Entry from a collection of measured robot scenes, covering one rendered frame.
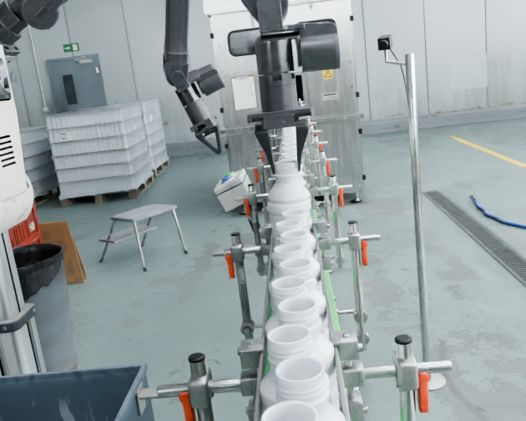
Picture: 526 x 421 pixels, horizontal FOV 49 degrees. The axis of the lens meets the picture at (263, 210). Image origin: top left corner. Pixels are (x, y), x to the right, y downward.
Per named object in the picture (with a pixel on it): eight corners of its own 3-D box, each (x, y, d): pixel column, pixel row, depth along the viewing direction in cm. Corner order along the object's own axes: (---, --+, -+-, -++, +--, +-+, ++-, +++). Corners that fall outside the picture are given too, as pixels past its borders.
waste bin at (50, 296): (68, 393, 276) (41, 268, 261) (-22, 402, 279) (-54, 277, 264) (98, 349, 320) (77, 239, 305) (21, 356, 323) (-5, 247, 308)
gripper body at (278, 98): (314, 119, 87) (310, 69, 85) (247, 127, 88) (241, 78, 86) (312, 116, 93) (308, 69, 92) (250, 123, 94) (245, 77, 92)
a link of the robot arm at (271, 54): (254, 37, 91) (252, 35, 85) (298, 32, 90) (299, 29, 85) (259, 82, 92) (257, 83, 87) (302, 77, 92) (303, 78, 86)
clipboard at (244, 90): (258, 108, 557) (254, 73, 549) (234, 110, 558) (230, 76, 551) (258, 108, 560) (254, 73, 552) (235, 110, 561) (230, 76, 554)
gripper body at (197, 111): (218, 119, 161) (205, 95, 160) (214, 123, 151) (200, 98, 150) (198, 130, 162) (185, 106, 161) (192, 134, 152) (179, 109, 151)
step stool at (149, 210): (142, 246, 518) (134, 201, 509) (189, 253, 479) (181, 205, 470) (98, 262, 484) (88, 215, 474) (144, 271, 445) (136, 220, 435)
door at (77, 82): (116, 163, 1131) (97, 53, 1082) (67, 169, 1138) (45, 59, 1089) (118, 162, 1140) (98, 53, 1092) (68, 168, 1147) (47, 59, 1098)
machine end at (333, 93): (370, 203, 573) (353, -20, 525) (231, 217, 583) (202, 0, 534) (352, 174, 728) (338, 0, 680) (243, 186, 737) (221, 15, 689)
